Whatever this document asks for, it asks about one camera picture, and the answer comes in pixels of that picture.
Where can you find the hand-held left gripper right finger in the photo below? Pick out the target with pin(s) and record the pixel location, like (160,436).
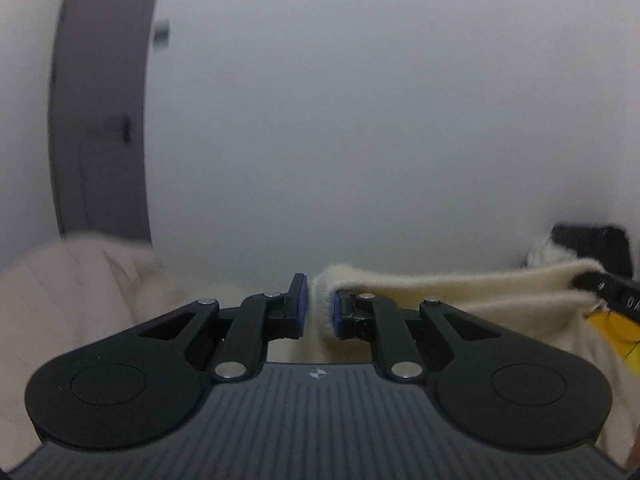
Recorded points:
(338,316)

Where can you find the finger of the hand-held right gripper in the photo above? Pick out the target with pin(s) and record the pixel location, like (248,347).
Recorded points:
(590,281)

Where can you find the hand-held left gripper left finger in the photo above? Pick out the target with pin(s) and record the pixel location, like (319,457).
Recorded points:
(299,305)

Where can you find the cream sweater with blue stripes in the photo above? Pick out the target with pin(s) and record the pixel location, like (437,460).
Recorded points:
(500,290)

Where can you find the white clothes pile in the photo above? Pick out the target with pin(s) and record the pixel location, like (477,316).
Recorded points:
(542,255)

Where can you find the black bag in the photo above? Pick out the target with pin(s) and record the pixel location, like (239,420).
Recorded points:
(592,245)

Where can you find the yellow pillow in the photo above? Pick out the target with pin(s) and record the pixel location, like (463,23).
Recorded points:
(612,332)

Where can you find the grey door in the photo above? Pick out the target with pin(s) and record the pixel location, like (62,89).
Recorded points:
(100,85)

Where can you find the grey wall switch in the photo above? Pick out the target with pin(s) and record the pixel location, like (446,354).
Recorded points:
(161,32)

